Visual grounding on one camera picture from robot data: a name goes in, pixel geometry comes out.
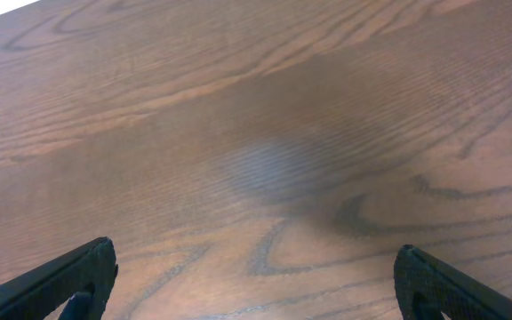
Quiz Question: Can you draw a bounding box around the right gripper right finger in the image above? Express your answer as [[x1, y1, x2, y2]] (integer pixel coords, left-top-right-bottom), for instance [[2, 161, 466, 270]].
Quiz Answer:
[[393, 244, 512, 320]]

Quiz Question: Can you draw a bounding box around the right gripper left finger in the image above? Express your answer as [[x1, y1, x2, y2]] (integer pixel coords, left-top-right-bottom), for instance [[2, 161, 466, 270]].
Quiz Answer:
[[0, 237, 118, 320]]

